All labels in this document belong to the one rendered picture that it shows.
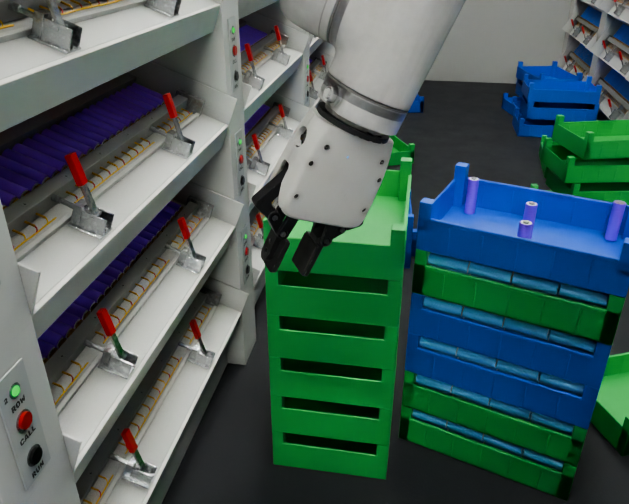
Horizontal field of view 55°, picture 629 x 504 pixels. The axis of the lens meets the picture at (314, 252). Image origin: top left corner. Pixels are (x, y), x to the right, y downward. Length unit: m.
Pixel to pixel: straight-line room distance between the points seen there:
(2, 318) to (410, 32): 0.41
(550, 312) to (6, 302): 0.71
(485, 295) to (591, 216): 0.24
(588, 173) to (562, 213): 0.93
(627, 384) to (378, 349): 0.66
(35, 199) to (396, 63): 0.40
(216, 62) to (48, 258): 0.53
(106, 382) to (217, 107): 0.52
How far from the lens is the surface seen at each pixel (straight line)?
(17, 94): 0.58
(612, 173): 2.05
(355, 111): 0.55
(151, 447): 0.99
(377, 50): 0.54
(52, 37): 0.66
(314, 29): 0.58
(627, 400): 1.40
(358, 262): 0.86
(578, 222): 1.10
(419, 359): 1.07
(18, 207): 0.70
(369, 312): 0.90
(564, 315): 0.95
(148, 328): 0.89
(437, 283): 0.97
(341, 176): 0.58
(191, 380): 1.10
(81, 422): 0.76
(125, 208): 0.77
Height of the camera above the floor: 0.84
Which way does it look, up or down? 28 degrees down
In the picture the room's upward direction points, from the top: straight up
